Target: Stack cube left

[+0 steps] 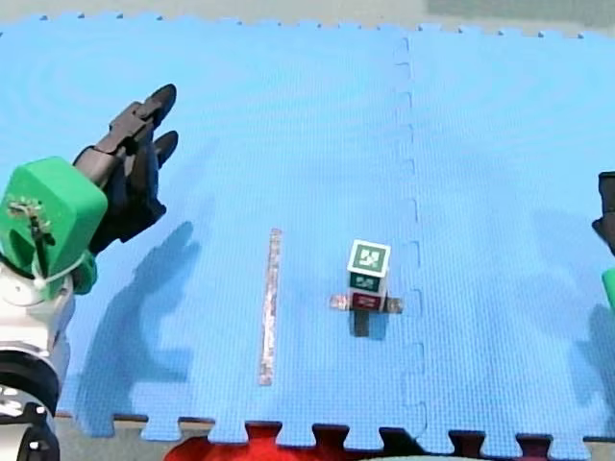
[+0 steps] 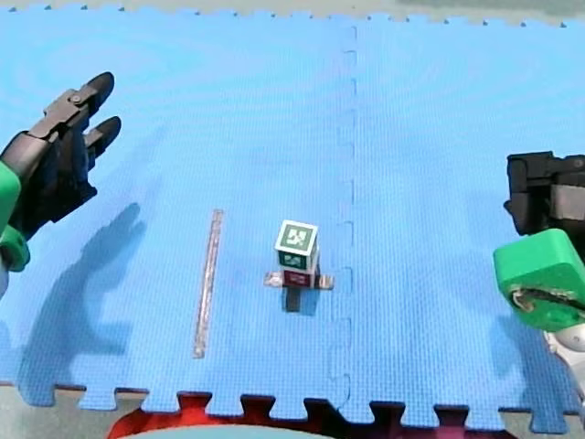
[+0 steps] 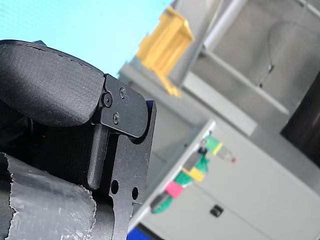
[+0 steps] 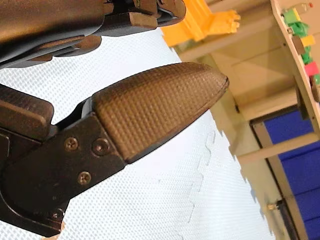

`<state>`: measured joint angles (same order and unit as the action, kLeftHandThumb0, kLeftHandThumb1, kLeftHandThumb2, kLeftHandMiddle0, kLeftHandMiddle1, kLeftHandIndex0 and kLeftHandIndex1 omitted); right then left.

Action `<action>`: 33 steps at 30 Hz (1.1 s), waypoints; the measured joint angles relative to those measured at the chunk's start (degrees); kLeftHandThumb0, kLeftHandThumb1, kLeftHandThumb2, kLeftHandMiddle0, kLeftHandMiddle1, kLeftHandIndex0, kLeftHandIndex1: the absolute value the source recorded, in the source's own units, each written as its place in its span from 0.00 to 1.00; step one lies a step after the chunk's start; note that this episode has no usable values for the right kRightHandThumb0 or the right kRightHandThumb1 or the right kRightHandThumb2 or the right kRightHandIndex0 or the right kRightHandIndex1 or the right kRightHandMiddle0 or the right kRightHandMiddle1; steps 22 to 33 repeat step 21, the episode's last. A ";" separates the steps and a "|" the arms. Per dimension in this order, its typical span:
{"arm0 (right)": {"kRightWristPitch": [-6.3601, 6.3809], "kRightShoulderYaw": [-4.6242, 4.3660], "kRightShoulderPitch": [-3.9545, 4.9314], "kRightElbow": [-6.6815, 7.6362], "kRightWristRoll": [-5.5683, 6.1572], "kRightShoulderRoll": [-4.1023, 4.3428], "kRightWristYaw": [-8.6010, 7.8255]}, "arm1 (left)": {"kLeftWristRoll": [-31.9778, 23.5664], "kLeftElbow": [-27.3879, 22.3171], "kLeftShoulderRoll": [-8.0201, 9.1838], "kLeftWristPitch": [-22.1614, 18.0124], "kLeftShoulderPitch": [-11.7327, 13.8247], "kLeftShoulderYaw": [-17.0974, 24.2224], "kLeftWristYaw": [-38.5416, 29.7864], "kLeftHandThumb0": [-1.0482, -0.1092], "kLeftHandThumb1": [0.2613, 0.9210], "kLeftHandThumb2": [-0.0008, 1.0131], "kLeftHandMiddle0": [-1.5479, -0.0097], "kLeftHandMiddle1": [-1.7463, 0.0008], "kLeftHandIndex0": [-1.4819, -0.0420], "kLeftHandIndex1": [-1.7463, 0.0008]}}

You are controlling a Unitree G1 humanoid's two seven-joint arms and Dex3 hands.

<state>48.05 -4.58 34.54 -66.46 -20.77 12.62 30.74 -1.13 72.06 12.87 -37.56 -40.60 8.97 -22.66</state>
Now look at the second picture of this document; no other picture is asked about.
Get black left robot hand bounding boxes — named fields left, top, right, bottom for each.
left=0, top=71, right=122, bottom=241

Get red cube white marks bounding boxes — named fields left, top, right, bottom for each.
left=282, top=267, right=319, bottom=289

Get green cube white marks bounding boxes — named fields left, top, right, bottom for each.
left=273, top=219, right=320, bottom=273

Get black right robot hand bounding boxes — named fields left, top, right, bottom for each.
left=503, top=152, right=585, bottom=266

